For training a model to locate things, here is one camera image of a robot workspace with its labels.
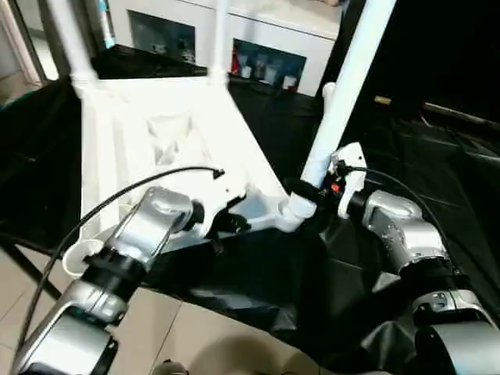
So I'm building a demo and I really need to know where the white plastic table leg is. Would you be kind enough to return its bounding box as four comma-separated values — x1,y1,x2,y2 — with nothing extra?
321,80,338,119
208,0,232,86
282,0,398,232
45,0,99,94

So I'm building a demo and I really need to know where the white plastic table top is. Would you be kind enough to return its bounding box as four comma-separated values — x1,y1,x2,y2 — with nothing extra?
61,75,318,281

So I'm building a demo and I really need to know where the black work mat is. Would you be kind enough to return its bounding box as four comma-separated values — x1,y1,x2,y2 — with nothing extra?
0,42,500,375

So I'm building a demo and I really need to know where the dark long rod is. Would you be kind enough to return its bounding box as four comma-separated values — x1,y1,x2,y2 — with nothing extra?
423,101,500,130

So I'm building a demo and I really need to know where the white glass door cabinet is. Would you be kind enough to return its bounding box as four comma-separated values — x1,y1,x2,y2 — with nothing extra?
104,0,341,98

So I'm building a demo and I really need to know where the white blue patterned roll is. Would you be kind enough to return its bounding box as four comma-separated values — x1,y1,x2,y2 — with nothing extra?
96,0,117,51

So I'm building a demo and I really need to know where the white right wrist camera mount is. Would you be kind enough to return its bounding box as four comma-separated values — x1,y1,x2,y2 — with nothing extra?
330,141,367,219

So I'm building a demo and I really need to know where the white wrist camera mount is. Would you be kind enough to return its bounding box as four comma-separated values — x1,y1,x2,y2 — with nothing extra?
194,170,248,238
330,141,367,219

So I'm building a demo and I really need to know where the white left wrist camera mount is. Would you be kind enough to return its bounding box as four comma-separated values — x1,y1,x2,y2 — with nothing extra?
194,170,248,238

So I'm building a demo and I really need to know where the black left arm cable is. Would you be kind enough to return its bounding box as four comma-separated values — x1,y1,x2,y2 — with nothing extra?
14,166,227,355

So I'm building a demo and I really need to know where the black metal table frame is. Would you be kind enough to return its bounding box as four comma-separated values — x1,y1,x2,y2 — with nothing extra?
0,233,64,298

